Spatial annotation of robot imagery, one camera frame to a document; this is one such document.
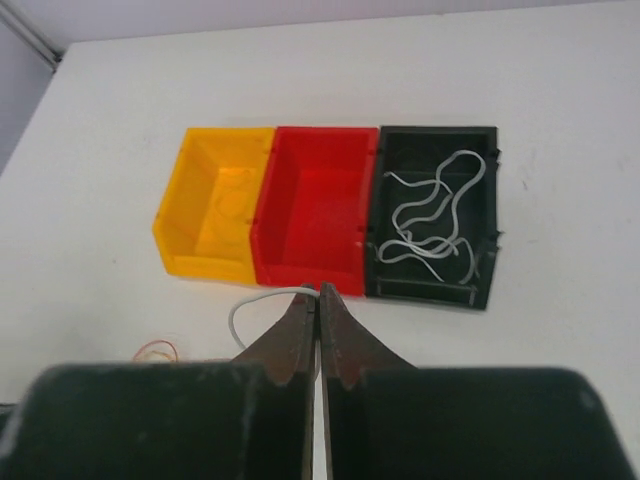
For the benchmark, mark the black plastic bin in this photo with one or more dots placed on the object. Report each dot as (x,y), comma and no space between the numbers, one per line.
(432,231)

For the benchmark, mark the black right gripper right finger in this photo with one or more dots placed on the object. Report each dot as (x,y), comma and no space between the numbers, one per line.
(388,419)

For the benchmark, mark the yellow plastic bin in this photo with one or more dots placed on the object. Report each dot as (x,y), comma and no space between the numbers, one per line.
(202,227)

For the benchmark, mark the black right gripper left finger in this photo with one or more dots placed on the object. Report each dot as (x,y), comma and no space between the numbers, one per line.
(247,418)

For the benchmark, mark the red plastic bin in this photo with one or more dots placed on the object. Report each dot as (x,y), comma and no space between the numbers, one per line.
(310,220)

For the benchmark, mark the left aluminium frame post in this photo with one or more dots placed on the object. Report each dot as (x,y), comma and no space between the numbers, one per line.
(33,37)

